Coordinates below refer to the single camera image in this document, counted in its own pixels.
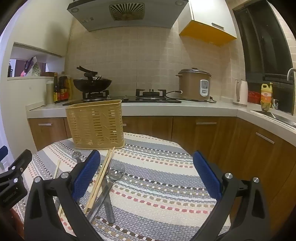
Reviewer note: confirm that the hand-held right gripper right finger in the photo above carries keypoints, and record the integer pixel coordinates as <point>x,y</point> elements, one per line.
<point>207,178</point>

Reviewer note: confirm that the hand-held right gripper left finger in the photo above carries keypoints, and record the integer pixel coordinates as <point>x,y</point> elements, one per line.
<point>86,178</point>

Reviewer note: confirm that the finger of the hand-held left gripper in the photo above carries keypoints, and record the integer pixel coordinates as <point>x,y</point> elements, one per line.
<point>22,158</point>
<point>3,153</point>

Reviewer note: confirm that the wooden chopstick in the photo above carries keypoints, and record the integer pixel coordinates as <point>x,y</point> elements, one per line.
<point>97,180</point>
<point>56,169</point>
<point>60,210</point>
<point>101,179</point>

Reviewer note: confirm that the clear plastic spoon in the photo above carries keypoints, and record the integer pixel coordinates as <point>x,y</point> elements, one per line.
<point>76,155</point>
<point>115,173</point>
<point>109,208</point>

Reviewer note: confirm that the beige plastic utensil basket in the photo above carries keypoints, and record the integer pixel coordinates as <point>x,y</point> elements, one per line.
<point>92,125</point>

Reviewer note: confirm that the striped woven tablecloth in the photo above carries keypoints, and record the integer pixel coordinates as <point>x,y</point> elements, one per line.
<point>150,185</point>

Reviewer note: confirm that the grey cylindrical canister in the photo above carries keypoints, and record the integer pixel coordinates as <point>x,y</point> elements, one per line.
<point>50,92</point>

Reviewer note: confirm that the dark sauce bottle red label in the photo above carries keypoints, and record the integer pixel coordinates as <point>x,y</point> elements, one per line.
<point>63,90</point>

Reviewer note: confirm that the yellow oil bottle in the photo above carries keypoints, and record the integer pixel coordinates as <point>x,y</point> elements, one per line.
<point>70,90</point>

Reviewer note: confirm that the black gas stove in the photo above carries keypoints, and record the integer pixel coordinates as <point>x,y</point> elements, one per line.
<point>129,100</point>

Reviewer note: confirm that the plastic bags on shelf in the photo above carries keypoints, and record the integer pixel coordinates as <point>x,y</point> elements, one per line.
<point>31,68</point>

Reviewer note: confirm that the white electric kettle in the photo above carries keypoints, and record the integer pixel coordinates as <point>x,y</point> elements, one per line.
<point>240,92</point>

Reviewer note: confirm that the steel kitchen sink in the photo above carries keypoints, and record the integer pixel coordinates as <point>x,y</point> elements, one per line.
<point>277,117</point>

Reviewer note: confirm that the red plastic container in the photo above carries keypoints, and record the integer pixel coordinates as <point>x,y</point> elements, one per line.
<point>254,97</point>

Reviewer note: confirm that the black wok with lid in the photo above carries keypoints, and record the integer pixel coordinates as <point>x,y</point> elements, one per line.
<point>92,84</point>

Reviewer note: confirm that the brown rice cooker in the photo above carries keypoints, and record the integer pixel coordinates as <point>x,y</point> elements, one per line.
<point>189,85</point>

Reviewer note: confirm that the yellow dish soap bottle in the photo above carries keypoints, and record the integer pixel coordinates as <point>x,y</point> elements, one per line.
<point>266,95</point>

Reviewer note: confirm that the metal faucet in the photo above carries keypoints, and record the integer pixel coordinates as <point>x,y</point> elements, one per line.
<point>290,73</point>

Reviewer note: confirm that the dark kitchen window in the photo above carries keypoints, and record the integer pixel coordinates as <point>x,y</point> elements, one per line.
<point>266,46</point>

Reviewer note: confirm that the grey range hood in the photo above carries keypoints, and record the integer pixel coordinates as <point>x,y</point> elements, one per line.
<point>97,16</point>

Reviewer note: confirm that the white and yellow wall cabinet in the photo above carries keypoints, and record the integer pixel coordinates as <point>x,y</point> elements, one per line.
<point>208,14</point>

